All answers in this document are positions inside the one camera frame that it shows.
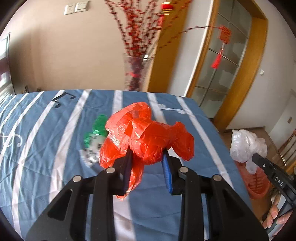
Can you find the clear plastic bag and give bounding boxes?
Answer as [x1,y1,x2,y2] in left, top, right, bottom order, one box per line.
[230,129,268,174]

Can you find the white black patterned bag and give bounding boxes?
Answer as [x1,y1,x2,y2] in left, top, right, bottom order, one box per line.
[79,133,106,167]

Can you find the green plastic bag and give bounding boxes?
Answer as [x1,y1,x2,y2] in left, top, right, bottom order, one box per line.
[84,114,108,148]

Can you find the red plastic bag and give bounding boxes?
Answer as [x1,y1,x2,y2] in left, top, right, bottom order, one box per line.
[99,102,194,192]

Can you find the red lined trash basket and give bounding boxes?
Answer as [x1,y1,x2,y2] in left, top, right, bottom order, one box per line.
[234,161,270,200]

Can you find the person's right hand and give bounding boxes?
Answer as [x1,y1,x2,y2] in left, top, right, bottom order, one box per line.
[262,195,293,229]

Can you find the wooden stair railing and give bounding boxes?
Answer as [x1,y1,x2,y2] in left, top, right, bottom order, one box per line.
[277,130,296,175]

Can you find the blue white striped tablecloth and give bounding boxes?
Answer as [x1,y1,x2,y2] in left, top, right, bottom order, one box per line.
[1,90,251,240]

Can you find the wooden glass sliding door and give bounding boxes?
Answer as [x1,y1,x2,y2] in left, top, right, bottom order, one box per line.
[186,1,268,132]

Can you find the black television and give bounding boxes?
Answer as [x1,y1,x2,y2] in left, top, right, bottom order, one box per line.
[0,33,15,100]

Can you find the red hanging knot ornament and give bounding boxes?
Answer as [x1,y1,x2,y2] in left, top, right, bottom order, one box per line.
[211,25,232,69]

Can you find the glass vase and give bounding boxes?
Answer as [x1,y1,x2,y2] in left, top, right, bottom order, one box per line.
[123,54,153,91]

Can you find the red berry branches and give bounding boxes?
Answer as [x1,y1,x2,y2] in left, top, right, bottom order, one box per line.
[104,1,218,92]

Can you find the red lantern ornament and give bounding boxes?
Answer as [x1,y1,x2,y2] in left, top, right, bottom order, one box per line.
[158,1,174,28]

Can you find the white wall switch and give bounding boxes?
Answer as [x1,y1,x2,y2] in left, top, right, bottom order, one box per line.
[64,1,89,15]

